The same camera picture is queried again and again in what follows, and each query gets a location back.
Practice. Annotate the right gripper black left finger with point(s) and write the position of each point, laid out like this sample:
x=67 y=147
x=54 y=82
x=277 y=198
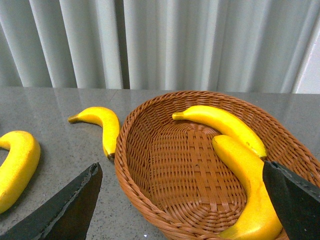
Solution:
x=65 y=216

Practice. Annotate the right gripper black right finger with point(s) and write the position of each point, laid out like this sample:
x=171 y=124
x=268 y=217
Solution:
x=295 y=200

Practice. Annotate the yellow banana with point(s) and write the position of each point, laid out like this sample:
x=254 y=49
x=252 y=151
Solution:
x=107 y=120
x=258 y=220
x=19 y=166
x=226 y=123

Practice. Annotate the brown wicker basket with bananas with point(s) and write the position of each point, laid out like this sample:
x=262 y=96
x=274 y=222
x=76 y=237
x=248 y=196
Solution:
x=170 y=172

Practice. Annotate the white pleated curtain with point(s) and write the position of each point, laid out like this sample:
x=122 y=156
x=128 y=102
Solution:
x=266 y=46

